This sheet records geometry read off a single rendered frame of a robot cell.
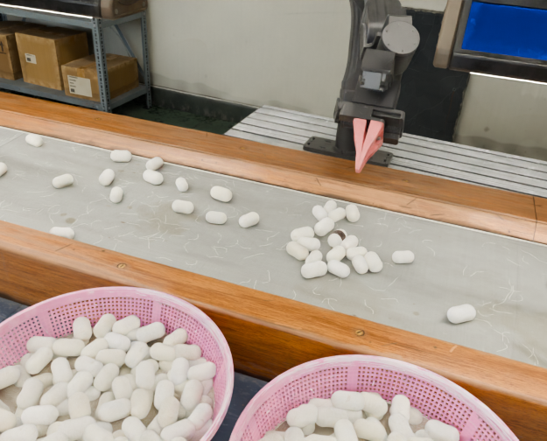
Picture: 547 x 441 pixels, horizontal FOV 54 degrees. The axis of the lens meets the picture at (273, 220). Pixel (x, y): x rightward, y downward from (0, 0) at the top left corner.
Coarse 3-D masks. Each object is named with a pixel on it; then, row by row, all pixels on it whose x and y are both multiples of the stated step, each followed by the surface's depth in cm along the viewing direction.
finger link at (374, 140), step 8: (344, 104) 84; (344, 112) 84; (352, 112) 83; (360, 112) 83; (368, 112) 83; (344, 120) 85; (352, 120) 84; (368, 120) 83; (376, 120) 82; (368, 128) 82; (376, 128) 82; (368, 136) 82; (376, 136) 83; (368, 144) 82; (376, 144) 86; (368, 152) 86; (360, 160) 83; (360, 168) 83
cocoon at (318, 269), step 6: (306, 264) 70; (312, 264) 70; (318, 264) 70; (324, 264) 71; (306, 270) 70; (312, 270) 70; (318, 270) 70; (324, 270) 70; (306, 276) 70; (312, 276) 70
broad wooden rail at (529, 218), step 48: (0, 96) 115; (96, 144) 102; (144, 144) 100; (192, 144) 99; (240, 144) 101; (336, 192) 90; (384, 192) 88; (432, 192) 88; (480, 192) 90; (528, 240) 82
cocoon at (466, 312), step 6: (456, 306) 65; (462, 306) 65; (468, 306) 65; (450, 312) 64; (456, 312) 64; (462, 312) 64; (468, 312) 64; (474, 312) 65; (450, 318) 64; (456, 318) 64; (462, 318) 64; (468, 318) 64
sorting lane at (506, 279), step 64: (0, 128) 107; (0, 192) 85; (64, 192) 86; (128, 192) 88; (192, 192) 89; (256, 192) 90; (192, 256) 74; (256, 256) 74; (384, 256) 76; (448, 256) 77; (512, 256) 78; (384, 320) 65; (448, 320) 65; (512, 320) 66
